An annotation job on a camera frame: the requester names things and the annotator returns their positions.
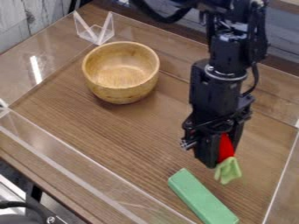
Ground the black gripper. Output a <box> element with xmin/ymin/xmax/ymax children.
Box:
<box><xmin>181</xmin><ymin>60</ymin><xmax>255</xmax><ymax>169</ymax></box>

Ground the clear acrylic front panel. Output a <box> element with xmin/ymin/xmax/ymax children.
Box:
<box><xmin>0</xmin><ymin>108</ymin><xmax>195</xmax><ymax>224</ymax></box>

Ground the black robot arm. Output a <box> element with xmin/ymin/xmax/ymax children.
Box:
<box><xmin>181</xmin><ymin>0</ymin><xmax>268</xmax><ymax>169</ymax></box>

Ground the red plush strawberry green stem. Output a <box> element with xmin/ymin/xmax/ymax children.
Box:
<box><xmin>213</xmin><ymin>133</ymin><xmax>241</xmax><ymax>185</ymax></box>

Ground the wooden bowl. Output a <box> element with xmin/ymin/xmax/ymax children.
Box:
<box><xmin>81</xmin><ymin>41</ymin><xmax>160</xmax><ymax>104</ymax></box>

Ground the black device with cable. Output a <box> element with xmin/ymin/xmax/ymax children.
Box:
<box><xmin>0</xmin><ymin>200</ymin><xmax>68</xmax><ymax>224</ymax></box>

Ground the clear acrylic corner bracket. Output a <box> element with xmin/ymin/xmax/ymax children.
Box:
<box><xmin>72</xmin><ymin>11</ymin><xmax>115</xmax><ymax>46</ymax></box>

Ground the black cable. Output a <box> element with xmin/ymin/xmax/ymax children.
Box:
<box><xmin>129</xmin><ymin>0</ymin><xmax>193</xmax><ymax>25</ymax></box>

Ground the green rectangular block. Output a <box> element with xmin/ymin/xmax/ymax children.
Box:
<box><xmin>167</xmin><ymin>168</ymin><xmax>239</xmax><ymax>224</ymax></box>

